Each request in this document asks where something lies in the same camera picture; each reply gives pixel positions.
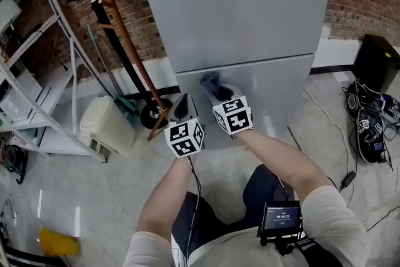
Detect person's dark trousers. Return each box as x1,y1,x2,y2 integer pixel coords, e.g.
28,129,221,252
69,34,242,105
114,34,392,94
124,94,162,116
171,164,298,260

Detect black cabinet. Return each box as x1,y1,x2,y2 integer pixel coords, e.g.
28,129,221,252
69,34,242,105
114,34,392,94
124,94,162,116
352,34,400,93

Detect teal dustpan and broom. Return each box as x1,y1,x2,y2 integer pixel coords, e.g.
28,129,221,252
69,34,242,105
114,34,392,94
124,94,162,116
86,24,138,128

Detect black coat rack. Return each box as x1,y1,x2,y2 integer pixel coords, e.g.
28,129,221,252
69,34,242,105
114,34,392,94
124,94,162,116
67,0,174,129

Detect white table lamp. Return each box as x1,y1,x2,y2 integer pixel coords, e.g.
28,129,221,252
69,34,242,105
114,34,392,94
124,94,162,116
0,0,23,32

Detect pile of cables and devices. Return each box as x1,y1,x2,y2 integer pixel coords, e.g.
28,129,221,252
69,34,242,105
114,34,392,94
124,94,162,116
342,79,400,171

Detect white metal shelving rack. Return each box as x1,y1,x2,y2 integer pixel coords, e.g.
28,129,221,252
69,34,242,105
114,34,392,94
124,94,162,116
0,0,109,163

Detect person's right forearm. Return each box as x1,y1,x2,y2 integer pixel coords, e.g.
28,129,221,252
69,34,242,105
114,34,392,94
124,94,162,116
239,129,338,201

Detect black power adapter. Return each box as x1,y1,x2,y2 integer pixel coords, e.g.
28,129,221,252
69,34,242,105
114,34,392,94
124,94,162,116
339,170,357,192

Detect black canister vacuum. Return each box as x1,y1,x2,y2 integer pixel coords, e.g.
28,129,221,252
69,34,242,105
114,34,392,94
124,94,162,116
3,144,29,186

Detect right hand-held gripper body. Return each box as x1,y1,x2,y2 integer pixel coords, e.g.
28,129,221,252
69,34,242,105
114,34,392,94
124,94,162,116
211,95,254,141

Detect yellow bucket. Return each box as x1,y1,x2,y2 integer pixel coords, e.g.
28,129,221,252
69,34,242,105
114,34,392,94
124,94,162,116
39,227,81,257

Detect white power cable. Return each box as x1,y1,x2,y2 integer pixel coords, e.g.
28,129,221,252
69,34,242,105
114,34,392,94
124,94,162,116
303,87,358,194

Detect grey blue cleaning cloth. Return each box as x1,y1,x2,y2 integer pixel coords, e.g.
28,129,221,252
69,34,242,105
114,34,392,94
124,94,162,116
199,71,234,101

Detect light grey refrigerator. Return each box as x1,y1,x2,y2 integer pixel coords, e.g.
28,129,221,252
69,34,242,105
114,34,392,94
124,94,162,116
130,0,331,151

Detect chest-mounted black screen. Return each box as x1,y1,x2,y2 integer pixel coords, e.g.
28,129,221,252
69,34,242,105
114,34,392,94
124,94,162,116
256,200,303,238

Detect beige trash bin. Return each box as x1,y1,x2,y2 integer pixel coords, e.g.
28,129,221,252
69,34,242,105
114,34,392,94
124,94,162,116
79,95,138,158

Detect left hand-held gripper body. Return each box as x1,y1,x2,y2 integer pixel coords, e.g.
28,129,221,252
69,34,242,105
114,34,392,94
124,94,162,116
164,118,206,159

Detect person's left forearm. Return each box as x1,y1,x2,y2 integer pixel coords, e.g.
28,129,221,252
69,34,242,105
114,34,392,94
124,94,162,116
136,154,193,234

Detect black grey stool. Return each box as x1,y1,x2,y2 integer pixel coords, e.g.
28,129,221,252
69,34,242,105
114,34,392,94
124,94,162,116
0,243,66,267

